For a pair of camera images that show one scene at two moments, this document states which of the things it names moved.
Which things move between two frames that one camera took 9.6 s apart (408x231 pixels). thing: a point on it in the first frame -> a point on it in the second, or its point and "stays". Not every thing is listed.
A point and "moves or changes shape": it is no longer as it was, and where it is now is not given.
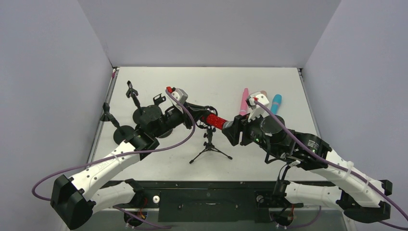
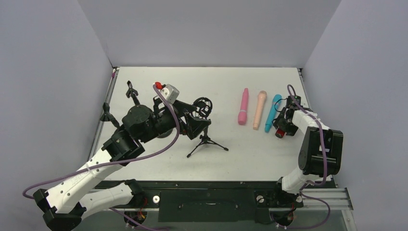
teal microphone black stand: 137,112 stays
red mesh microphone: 218,121 moves or changes shape
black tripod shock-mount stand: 209,143 -> 204,106
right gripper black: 235,130 -> 285,120
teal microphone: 276,101 stays
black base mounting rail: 214,201 stays
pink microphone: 244,109 stays
